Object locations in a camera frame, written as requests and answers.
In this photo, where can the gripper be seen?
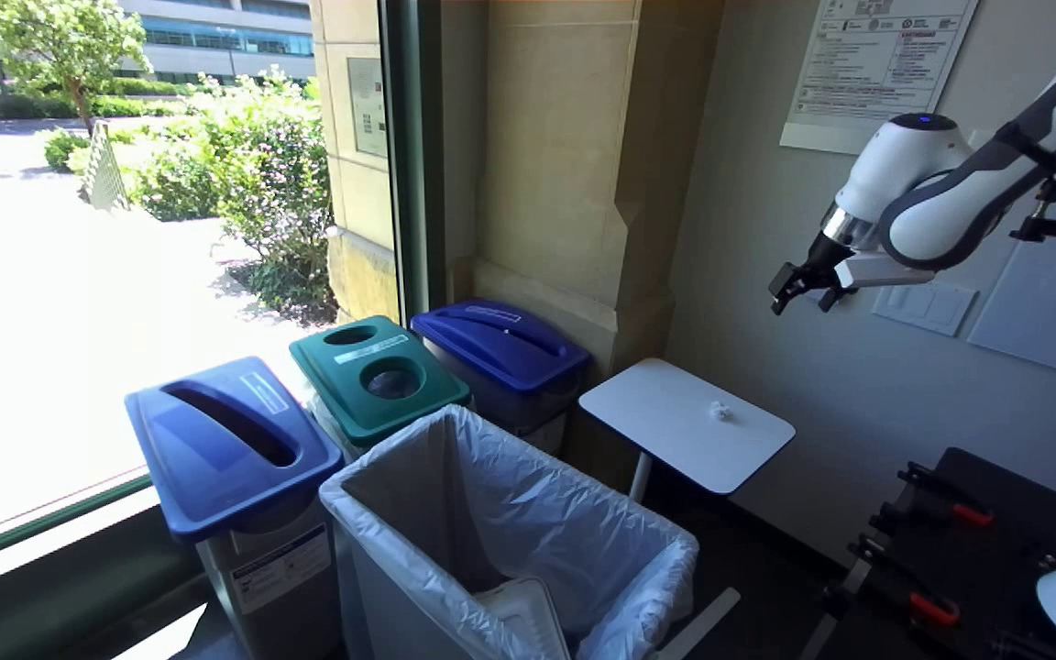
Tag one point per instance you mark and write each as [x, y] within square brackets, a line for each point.
[826, 255]

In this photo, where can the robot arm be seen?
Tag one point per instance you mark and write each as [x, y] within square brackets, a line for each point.
[936, 206]

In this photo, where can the grey bin with blue slot lid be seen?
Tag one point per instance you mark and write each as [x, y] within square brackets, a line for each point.
[216, 458]
[500, 353]

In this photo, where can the white plastic bin liner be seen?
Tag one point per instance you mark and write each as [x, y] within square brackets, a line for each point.
[528, 513]

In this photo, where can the bin with green two-hole lid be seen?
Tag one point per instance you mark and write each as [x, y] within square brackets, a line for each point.
[372, 376]

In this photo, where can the open grey bin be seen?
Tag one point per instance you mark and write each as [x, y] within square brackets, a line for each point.
[381, 596]

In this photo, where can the crumpled white paper scrap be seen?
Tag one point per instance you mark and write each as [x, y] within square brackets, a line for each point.
[720, 410]

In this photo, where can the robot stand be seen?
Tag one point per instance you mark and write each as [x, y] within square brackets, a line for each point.
[995, 568]

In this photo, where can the white ribbed plastic piece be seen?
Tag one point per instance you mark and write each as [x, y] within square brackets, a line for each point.
[519, 623]

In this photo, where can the flowering green bush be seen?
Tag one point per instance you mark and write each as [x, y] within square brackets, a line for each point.
[253, 174]

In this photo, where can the window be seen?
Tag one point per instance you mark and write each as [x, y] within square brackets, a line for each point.
[79, 302]

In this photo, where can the green tree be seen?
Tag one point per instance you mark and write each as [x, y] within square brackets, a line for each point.
[51, 41]

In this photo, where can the white wall switch plate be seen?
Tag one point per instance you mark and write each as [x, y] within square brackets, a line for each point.
[927, 310]

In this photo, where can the white paper wall poster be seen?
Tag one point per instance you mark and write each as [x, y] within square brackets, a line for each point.
[876, 64]

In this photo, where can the grey wall panel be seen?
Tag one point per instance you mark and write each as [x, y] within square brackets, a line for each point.
[1055, 302]

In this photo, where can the grey wall plaque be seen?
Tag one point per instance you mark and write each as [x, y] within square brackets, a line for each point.
[368, 105]

